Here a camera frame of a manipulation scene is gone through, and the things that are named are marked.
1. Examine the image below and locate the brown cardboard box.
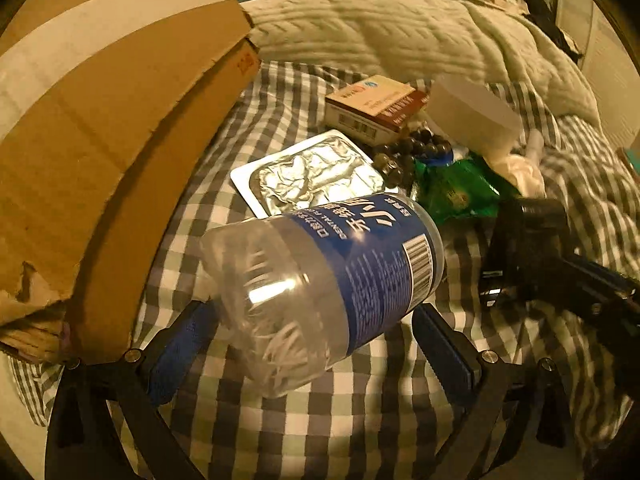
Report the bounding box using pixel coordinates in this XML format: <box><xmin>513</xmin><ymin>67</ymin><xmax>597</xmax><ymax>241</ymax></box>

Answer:
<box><xmin>0</xmin><ymin>0</ymin><xmax>262</xmax><ymax>366</ymax></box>

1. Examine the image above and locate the cream knit blanket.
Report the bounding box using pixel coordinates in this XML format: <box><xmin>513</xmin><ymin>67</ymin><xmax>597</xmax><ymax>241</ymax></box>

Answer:
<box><xmin>240</xmin><ymin>0</ymin><xmax>603</xmax><ymax>126</ymax></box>

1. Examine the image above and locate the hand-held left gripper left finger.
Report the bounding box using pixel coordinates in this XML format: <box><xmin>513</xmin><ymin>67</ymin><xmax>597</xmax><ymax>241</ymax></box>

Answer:
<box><xmin>44</xmin><ymin>299</ymin><xmax>221</xmax><ymax>480</ymax></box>

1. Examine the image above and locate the white round container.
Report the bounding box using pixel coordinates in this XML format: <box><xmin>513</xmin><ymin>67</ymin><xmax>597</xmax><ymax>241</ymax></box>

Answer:
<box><xmin>425</xmin><ymin>74</ymin><xmax>523</xmax><ymax>156</ymax></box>

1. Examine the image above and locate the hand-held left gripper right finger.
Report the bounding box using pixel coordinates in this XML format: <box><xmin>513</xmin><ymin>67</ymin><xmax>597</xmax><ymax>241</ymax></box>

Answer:
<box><xmin>412</xmin><ymin>302</ymin><xmax>601</xmax><ymax>480</ymax></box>

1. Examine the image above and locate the dark bead bracelet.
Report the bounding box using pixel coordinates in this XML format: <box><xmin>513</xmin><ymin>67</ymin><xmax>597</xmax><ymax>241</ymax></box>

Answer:
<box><xmin>370</xmin><ymin>127</ymin><xmax>456</xmax><ymax>188</ymax></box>

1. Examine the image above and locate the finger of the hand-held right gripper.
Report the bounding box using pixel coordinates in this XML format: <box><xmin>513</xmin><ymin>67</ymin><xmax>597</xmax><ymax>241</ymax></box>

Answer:
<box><xmin>479</xmin><ymin>254</ymin><xmax>532</xmax><ymax>308</ymax></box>

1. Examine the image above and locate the black bag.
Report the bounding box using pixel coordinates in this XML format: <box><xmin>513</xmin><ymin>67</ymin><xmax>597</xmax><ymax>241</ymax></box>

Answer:
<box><xmin>522</xmin><ymin>0</ymin><xmax>583</xmax><ymax>61</ymax></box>

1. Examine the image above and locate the silver foil blister pack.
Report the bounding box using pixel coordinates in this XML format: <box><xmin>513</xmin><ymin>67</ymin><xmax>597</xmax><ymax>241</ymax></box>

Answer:
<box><xmin>230</xmin><ymin>129</ymin><xmax>386</xmax><ymax>218</ymax></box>

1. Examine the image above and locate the white panelled cabinet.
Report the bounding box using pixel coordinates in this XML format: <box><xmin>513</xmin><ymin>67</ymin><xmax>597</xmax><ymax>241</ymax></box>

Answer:
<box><xmin>555</xmin><ymin>0</ymin><xmax>640</xmax><ymax>146</ymax></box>

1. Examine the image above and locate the grey checked bed sheet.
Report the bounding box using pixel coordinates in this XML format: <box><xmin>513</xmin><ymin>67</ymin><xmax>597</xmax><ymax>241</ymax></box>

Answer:
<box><xmin>10</xmin><ymin>60</ymin><xmax>640</xmax><ymax>480</ymax></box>

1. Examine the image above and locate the red and white carton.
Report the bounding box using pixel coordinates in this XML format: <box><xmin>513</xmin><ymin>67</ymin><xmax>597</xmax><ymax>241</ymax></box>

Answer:
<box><xmin>324</xmin><ymin>74</ymin><xmax>431</xmax><ymax>147</ymax></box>

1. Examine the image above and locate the clear plastic bottle blue label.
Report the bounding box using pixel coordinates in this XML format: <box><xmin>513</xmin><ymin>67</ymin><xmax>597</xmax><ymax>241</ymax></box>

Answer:
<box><xmin>200</xmin><ymin>192</ymin><xmax>446</xmax><ymax>400</ymax></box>

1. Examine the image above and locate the green snack packet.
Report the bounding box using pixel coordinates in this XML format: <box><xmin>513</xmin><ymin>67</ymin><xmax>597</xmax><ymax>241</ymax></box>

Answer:
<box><xmin>412</xmin><ymin>155</ymin><xmax>518</xmax><ymax>226</ymax></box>

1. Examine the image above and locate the white crumpled plastic wrapper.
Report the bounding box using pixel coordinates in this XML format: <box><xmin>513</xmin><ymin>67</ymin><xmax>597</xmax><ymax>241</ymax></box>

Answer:
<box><xmin>482</xmin><ymin>152</ymin><xmax>546</xmax><ymax>198</ymax></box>

